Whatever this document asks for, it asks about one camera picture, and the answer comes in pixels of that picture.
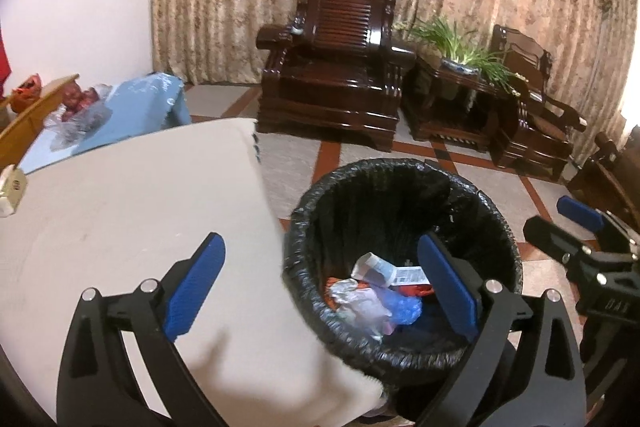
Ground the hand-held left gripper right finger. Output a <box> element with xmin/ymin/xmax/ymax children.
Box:
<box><xmin>417</xmin><ymin>233</ymin><xmax>587</xmax><ymax>427</ymax></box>

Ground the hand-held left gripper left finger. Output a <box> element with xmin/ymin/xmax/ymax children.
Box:
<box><xmin>56</xmin><ymin>232</ymin><xmax>227</xmax><ymax>427</ymax></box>

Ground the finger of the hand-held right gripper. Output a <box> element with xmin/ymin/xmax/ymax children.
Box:
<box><xmin>556</xmin><ymin>195</ymin><xmax>640</xmax><ymax>253</ymax></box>
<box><xmin>522</xmin><ymin>216</ymin><xmax>640</xmax><ymax>275</ymax></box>

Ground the blue plastic bag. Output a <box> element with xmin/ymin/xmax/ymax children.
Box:
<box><xmin>370</xmin><ymin>287</ymin><xmax>423</xmax><ymax>338</ymax></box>

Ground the white printed tube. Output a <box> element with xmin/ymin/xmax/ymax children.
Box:
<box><xmin>350</xmin><ymin>252</ymin><xmax>431</xmax><ymax>288</ymax></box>

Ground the white cloth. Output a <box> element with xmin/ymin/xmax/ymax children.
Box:
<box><xmin>330</xmin><ymin>282</ymin><xmax>396</xmax><ymax>338</ymax></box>

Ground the black bag-lined trash bin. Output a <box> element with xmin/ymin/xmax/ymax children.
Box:
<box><xmin>281</xmin><ymin>158</ymin><xmax>523</xmax><ymax>380</ymax></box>

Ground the orange foam fruit net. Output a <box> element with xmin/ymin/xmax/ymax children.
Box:
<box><xmin>326</xmin><ymin>276</ymin><xmax>351</xmax><ymax>308</ymax></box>

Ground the dark wooden bench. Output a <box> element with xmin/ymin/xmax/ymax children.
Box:
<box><xmin>567</xmin><ymin>124</ymin><xmax>640</xmax><ymax>233</ymax></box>

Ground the dark wooden armchair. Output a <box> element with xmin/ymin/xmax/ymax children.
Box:
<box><xmin>487</xmin><ymin>24</ymin><xmax>588</xmax><ymax>182</ymax></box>
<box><xmin>255</xmin><ymin>0</ymin><xmax>417</xmax><ymax>152</ymax></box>

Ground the dark wooden side table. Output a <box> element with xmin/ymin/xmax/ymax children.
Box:
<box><xmin>402</xmin><ymin>54</ymin><xmax>521</xmax><ymax>152</ymax></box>

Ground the blue tablecloth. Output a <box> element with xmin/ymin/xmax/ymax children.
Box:
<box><xmin>17</xmin><ymin>74</ymin><xmax>192</xmax><ymax>175</ymax></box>

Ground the glass fruit bowl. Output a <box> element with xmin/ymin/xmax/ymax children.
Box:
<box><xmin>44</xmin><ymin>84</ymin><xmax>113</xmax><ymax>150</ymax></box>

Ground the tissue box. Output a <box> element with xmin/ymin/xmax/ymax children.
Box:
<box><xmin>0</xmin><ymin>164</ymin><xmax>27</xmax><ymax>218</ymax></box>

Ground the potted green plant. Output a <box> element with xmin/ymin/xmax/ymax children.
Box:
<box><xmin>395</xmin><ymin>17</ymin><xmax>531</xmax><ymax>95</ymax></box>

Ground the wooden cabinet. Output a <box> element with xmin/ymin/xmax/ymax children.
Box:
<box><xmin>0</xmin><ymin>74</ymin><xmax>81</xmax><ymax>152</ymax></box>

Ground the orange plastic bag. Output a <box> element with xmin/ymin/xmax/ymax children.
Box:
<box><xmin>10</xmin><ymin>74</ymin><xmax>43</xmax><ymax>112</ymax></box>

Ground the red cloth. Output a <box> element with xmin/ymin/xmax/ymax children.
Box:
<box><xmin>0</xmin><ymin>24</ymin><xmax>12</xmax><ymax>100</ymax></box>

